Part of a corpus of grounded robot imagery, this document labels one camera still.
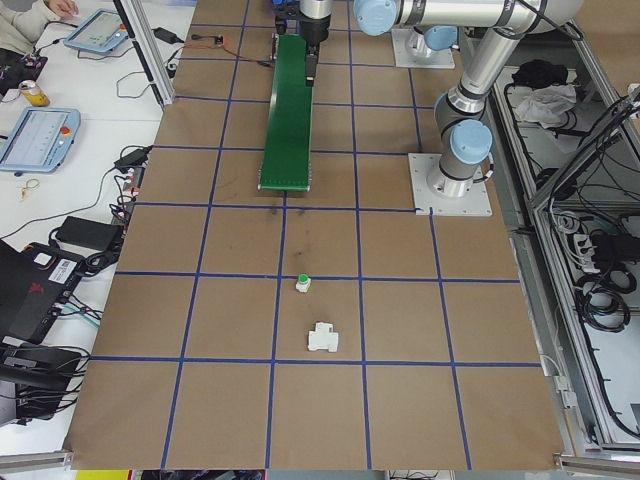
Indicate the small white green-capped bottle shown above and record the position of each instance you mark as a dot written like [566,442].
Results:
[302,284]

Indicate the beige sleeved forearm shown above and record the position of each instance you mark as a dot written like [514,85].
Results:
[20,22]

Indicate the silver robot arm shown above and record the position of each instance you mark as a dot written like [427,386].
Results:
[442,37]
[492,55]

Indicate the bare hand of beige sleeve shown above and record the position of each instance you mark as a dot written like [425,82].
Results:
[62,9]

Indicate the green conveyor belt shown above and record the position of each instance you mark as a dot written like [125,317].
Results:
[287,145]

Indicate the small black power adapter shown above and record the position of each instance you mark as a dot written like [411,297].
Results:
[167,34]

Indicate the red and white connector hub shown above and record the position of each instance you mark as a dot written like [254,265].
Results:
[132,181]

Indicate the light blue teach pendant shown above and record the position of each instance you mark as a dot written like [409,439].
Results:
[95,31]
[37,140]

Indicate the black cloth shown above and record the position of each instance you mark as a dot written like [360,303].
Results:
[540,72]

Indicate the white cloth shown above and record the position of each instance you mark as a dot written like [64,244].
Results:
[545,105]

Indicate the large black power adapter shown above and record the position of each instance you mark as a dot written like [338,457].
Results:
[87,232]

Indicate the yellow drink can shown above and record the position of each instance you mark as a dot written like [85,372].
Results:
[34,94]

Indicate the black case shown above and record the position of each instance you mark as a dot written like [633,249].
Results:
[20,70]

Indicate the yellow rubber band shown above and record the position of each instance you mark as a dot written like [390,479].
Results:
[23,191]

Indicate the white power strip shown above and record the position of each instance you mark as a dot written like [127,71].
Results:
[584,250]

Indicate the black adapter block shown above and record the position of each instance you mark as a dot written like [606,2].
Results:
[607,246]

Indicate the black laptop with red logo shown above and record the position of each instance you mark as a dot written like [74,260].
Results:
[27,295]

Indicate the black docking device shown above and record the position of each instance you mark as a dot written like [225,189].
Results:
[35,370]

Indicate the aluminium extrusion bar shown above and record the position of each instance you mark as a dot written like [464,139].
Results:
[35,460]
[600,462]

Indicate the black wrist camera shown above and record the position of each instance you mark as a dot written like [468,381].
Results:
[285,20]

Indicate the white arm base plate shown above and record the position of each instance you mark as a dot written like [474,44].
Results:
[475,205]
[425,60]

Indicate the aluminium extrusion post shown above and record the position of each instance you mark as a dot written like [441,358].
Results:
[148,50]

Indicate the V-shaped metal bar frame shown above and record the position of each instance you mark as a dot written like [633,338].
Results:
[539,300]

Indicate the small metal bracket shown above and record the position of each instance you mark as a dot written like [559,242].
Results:
[562,391]

